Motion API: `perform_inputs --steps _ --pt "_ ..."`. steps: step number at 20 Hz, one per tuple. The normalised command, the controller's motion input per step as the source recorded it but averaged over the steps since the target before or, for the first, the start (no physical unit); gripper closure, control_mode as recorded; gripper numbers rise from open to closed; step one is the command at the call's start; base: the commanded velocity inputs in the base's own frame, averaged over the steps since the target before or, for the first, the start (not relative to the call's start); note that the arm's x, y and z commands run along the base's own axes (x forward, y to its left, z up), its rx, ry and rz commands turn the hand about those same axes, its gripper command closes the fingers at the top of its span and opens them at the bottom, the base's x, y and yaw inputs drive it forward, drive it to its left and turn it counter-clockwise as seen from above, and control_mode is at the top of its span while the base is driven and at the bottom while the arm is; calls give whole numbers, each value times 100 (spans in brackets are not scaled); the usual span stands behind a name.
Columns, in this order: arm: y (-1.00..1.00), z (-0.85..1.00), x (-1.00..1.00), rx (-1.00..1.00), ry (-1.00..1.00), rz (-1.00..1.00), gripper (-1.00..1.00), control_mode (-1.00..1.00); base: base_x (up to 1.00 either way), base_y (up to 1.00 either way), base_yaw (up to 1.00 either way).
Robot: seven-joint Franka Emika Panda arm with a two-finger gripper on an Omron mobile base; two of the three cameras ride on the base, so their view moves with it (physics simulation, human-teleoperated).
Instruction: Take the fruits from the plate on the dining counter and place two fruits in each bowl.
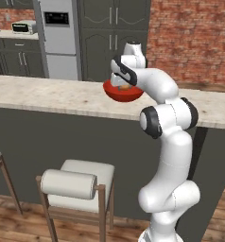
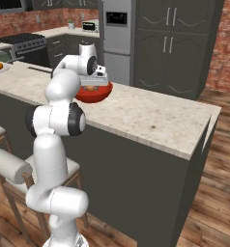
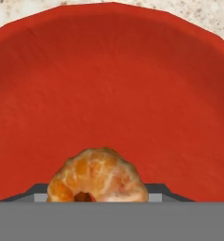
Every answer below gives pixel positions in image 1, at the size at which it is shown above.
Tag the white toaster oven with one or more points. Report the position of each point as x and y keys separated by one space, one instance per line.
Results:
x=23 y=27

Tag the dark grey base cupboards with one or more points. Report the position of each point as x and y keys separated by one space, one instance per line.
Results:
x=16 y=60

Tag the dark grey dining counter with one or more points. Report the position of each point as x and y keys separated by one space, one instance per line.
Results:
x=70 y=141

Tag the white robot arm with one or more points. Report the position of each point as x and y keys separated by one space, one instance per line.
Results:
x=176 y=157

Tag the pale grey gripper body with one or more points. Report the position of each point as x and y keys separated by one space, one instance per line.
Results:
x=118 y=80

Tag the tall dark grey cupboards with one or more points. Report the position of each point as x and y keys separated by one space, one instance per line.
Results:
x=98 y=47

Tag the orange fruit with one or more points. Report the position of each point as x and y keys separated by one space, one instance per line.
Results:
x=124 y=88

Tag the red bowl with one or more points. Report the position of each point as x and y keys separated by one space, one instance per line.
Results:
x=122 y=95

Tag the silver fridge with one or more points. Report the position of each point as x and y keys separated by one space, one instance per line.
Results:
x=59 y=47

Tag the dark grey wall cupboards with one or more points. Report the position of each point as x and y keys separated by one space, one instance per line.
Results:
x=10 y=3

